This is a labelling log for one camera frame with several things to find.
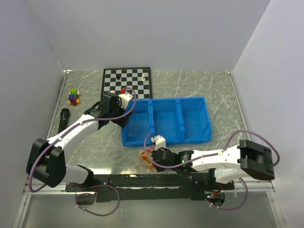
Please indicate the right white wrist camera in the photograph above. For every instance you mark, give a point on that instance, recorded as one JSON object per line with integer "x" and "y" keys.
{"x": 159, "y": 142}

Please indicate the colourful toy block car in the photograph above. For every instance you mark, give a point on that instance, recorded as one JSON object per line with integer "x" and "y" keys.
{"x": 73, "y": 97}

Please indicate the black and white chessboard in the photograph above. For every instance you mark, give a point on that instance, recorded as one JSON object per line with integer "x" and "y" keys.
{"x": 129, "y": 77}

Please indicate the white chess piece far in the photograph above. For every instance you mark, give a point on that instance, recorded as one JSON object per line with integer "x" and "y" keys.
{"x": 143, "y": 77}

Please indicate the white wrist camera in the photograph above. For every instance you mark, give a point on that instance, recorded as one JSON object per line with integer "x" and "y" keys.
{"x": 159, "y": 142}
{"x": 125, "y": 98}

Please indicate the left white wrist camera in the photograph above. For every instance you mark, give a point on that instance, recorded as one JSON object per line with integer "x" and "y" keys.
{"x": 125, "y": 98}

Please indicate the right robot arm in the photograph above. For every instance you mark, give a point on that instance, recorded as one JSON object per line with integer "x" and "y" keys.
{"x": 247, "y": 159}

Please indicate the blue plastic three-compartment bin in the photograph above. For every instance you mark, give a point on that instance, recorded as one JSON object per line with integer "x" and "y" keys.
{"x": 178, "y": 120}

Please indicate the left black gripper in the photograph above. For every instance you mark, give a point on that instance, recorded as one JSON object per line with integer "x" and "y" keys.
{"x": 122, "y": 121}

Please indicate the black microphone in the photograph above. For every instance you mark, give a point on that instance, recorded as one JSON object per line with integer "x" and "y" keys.
{"x": 64, "y": 118}

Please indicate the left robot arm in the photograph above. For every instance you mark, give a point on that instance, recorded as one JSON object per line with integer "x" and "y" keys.
{"x": 47, "y": 160}

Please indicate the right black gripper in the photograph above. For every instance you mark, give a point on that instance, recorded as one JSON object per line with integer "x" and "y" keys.
{"x": 160, "y": 169}

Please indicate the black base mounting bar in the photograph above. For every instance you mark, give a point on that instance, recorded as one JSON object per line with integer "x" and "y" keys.
{"x": 152, "y": 186}

